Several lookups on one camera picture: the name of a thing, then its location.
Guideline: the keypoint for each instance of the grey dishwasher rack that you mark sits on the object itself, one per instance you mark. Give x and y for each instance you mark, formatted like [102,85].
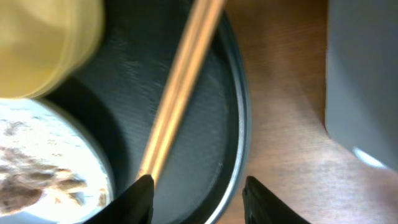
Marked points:
[361,79]

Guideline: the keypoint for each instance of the wooden chopstick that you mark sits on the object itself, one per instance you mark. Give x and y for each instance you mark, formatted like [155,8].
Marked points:
[174,93]
[186,93]

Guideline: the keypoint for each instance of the food scraps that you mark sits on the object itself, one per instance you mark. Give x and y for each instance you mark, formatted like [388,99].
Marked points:
[40,160]

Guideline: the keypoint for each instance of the black round tray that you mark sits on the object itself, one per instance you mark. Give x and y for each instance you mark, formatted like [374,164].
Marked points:
[116,94]

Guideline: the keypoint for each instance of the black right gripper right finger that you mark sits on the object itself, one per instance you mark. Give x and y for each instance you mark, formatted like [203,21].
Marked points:
[261,206]

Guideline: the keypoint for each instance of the yellow bowl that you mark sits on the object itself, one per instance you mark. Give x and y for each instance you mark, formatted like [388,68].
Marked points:
[45,41]

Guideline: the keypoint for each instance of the grey plate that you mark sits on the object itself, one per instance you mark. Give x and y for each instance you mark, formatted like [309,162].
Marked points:
[43,212]

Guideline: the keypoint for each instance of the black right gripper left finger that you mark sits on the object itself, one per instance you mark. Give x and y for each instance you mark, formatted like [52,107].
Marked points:
[133,206]

